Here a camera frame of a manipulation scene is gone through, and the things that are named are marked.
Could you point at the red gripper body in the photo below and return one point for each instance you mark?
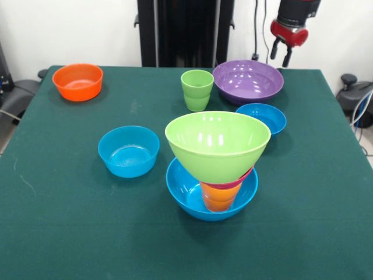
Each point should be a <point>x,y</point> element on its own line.
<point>291,33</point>

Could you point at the small dark blue bowl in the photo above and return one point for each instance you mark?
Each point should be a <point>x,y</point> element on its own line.
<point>274,116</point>

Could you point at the small pink bowl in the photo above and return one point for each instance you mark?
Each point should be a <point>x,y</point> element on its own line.
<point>239,182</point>

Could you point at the dark green table cloth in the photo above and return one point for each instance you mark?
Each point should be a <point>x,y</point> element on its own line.
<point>186,248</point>

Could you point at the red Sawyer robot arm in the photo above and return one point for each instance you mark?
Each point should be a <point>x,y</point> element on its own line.
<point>297,11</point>

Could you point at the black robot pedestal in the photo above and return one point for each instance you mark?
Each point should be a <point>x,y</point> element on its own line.
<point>186,29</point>

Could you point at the large green bowl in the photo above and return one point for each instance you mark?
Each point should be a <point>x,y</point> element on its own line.
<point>218,157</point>

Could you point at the orange bowl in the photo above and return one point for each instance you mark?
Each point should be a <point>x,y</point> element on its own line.
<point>77,90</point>

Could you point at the green cup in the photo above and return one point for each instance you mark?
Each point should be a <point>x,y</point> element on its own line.
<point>196,99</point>

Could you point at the black pedestal leg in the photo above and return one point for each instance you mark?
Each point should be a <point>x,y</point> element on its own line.
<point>23,90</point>
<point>349,96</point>

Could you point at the large purple bowl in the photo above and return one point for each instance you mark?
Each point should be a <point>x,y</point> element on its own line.
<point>247,84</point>

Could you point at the orange cup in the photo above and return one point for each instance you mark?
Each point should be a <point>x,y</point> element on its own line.
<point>220,198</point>

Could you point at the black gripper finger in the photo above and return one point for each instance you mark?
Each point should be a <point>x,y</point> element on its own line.
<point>274,49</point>
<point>287,56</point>

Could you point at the large light blue bowl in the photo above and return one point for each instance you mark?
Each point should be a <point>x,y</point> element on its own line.
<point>183,192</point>

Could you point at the small light blue bowl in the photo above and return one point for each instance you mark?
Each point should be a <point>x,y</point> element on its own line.
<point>128,166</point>

